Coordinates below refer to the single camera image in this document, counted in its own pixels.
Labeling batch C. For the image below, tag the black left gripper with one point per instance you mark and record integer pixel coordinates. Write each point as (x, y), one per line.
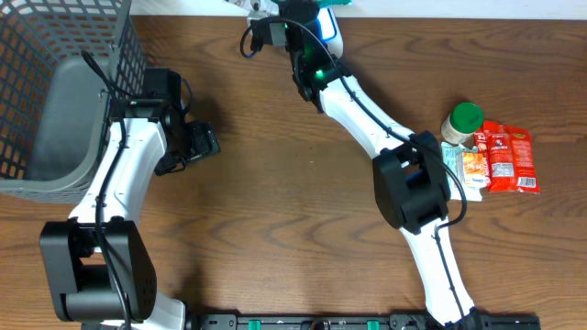
(204, 139)

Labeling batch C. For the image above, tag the green lid jar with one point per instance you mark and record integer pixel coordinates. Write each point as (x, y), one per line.
(462, 123)

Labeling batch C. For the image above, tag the small orange white carton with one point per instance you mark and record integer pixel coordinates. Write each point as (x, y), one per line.
(473, 169)

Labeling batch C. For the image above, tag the narrow red stick packet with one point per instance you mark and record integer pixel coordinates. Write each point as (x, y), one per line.
(482, 147)

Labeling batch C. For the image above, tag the red snack packet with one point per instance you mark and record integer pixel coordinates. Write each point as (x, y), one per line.
(511, 160)

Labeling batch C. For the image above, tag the green white packet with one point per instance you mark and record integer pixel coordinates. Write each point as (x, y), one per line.
(337, 3)

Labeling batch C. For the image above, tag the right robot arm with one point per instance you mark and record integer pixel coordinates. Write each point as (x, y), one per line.
(410, 178)

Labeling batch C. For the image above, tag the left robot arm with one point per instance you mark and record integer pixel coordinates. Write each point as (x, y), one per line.
(98, 269)

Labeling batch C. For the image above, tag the white barcode scanner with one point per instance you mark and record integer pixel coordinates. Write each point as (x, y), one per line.
(330, 33)

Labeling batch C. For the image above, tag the grey plastic mesh basket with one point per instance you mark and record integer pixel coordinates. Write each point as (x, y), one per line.
(55, 110)

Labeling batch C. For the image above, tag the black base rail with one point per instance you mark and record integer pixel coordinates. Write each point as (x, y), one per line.
(397, 321)

